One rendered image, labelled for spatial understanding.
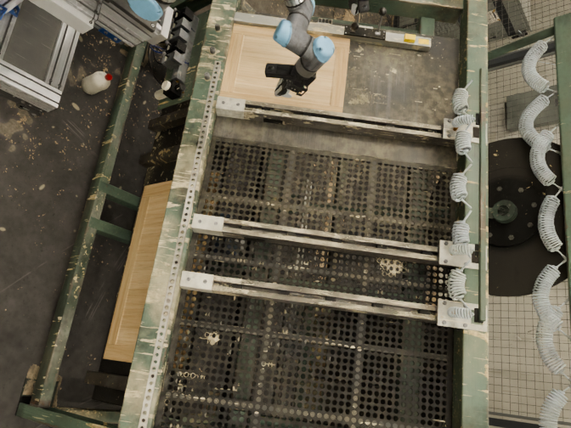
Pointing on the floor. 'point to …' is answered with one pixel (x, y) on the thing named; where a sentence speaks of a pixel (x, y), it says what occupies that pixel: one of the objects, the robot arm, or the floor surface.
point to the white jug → (96, 82)
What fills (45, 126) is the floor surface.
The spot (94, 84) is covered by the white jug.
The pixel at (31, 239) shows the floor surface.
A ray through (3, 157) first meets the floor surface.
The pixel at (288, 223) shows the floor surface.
